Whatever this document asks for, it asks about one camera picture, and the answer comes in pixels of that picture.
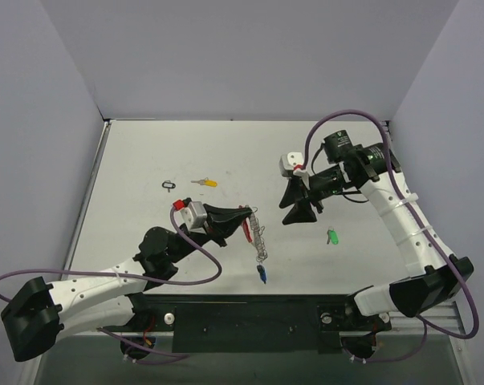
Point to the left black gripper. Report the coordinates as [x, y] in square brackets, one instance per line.
[209, 224]

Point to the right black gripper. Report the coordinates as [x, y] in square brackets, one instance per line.
[306, 192]

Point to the red-handled metal keyring holder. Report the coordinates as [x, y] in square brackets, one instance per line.
[256, 236]

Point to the key with green tag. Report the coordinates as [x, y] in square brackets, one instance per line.
[332, 237]

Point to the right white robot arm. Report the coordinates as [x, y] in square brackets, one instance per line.
[434, 272]

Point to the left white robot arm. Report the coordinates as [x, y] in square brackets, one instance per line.
[41, 312]

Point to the key with yellow tag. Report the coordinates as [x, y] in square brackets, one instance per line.
[206, 182]

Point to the key with large black tag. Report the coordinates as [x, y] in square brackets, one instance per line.
[168, 185]

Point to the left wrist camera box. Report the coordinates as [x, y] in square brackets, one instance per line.
[193, 214]

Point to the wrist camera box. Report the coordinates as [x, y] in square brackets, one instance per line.
[193, 214]
[291, 164]

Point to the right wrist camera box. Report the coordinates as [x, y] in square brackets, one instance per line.
[291, 164]

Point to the aluminium frame rail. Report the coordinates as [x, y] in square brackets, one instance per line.
[447, 316]

